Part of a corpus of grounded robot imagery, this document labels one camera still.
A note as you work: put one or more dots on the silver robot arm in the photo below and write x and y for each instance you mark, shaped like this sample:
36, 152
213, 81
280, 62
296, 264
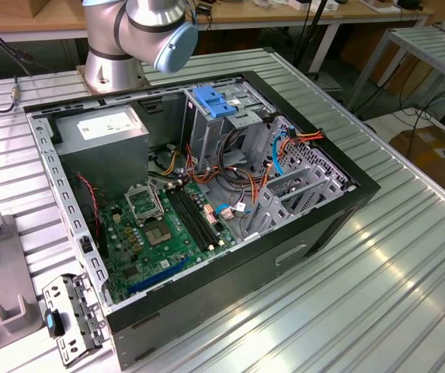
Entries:
148, 23

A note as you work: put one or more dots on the black blue bracket clip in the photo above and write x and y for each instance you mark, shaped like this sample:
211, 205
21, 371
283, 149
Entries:
53, 322

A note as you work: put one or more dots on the black RAM slot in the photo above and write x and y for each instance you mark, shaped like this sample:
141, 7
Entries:
193, 217
188, 218
197, 215
202, 213

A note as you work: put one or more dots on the black tripod stand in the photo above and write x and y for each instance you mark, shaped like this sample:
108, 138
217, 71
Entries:
310, 23

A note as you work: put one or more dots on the wooden desk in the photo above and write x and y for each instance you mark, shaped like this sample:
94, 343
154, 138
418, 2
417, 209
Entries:
32, 23

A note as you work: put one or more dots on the brown cardboard box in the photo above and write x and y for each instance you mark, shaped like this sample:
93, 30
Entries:
424, 155

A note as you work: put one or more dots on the grey power supply unit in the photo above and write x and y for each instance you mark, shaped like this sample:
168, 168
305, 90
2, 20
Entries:
101, 163

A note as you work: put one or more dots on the blue expansion slot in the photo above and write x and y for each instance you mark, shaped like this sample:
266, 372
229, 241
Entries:
156, 277

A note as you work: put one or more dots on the metal disk bay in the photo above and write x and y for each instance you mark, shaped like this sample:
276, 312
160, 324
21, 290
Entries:
274, 211

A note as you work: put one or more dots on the green motherboard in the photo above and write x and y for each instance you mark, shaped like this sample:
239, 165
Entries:
129, 248

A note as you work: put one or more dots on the CPU socket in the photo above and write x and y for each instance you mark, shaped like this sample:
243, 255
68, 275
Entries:
158, 234

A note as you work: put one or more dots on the metal slat table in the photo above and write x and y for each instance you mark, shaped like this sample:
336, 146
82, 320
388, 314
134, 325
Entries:
420, 42

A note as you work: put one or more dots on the blue drive latch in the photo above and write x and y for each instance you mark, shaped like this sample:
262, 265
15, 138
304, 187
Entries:
210, 99

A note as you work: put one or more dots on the metal drive cage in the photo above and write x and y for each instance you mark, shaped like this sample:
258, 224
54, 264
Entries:
202, 132

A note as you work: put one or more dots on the grey parts rack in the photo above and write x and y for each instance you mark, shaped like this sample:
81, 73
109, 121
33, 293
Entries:
1, 279

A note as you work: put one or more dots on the metal slot bracket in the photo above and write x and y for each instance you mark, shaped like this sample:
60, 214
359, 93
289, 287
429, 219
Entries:
86, 311

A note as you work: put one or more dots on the black PC case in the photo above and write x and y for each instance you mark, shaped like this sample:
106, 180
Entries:
245, 279

